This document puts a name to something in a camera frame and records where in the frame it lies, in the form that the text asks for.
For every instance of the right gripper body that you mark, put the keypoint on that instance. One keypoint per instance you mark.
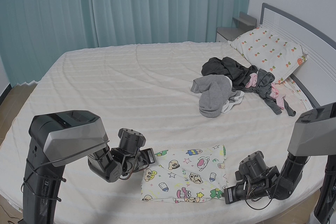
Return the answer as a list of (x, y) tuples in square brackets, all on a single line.
[(233, 192)]

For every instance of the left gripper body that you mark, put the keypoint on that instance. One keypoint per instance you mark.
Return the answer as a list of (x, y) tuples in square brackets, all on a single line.
[(148, 157)]

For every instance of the white printed pyjama top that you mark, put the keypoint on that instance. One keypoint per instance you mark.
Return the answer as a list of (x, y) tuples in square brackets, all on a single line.
[(183, 175)]

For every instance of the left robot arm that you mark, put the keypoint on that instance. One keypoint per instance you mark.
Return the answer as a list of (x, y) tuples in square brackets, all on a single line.
[(52, 165)]

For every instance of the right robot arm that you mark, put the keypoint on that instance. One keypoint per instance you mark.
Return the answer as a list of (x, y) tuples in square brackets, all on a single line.
[(309, 139)]

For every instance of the bed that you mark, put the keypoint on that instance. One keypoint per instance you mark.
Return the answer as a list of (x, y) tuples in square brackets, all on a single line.
[(131, 86)]

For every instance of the pile of clothes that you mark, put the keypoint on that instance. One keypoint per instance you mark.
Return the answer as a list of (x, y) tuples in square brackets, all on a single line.
[(217, 91)]

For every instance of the white printed pillow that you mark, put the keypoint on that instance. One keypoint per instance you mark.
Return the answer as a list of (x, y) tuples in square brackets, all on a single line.
[(270, 52)]

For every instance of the grey bedside table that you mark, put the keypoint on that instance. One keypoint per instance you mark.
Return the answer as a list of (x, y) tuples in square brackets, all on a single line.
[(231, 30)]

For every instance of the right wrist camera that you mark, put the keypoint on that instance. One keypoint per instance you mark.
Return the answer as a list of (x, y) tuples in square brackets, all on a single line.
[(238, 175)]

